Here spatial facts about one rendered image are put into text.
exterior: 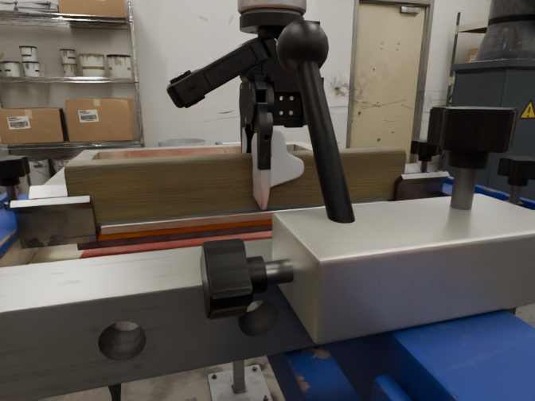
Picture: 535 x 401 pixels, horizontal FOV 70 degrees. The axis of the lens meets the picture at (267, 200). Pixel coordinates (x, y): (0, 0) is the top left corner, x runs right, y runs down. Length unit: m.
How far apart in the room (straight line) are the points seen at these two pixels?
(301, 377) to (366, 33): 4.63
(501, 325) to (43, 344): 0.20
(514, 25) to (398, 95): 4.00
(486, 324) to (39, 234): 0.40
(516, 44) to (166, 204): 0.89
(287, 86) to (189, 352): 0.30
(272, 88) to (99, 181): 0.21
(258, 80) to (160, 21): 3.76
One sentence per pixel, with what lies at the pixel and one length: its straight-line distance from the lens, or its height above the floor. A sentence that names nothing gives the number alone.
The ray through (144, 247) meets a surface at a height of 0.96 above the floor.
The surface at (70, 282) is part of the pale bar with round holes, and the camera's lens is 0.22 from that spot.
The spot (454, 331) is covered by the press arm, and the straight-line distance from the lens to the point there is 0.18.
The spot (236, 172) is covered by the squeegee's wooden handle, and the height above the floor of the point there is 1.04.
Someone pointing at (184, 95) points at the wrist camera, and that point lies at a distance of 0.42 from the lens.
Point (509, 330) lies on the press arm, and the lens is 0.19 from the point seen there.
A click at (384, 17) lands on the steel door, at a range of 4.97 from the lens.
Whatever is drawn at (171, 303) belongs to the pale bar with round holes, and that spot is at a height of 1.03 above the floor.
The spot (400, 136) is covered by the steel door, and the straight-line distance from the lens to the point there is 5.14.
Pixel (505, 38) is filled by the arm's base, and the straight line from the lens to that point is 1.10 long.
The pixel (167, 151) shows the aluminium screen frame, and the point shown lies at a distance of 1.01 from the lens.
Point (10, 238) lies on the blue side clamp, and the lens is 0.43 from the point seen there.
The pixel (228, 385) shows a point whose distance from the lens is 1.68.
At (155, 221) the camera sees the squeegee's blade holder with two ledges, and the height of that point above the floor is 1.00.
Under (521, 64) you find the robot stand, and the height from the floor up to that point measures 1.19.
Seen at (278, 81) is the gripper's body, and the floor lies 1.14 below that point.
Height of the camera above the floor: 1.13
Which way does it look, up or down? 16 degrees down
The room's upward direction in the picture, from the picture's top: straight up
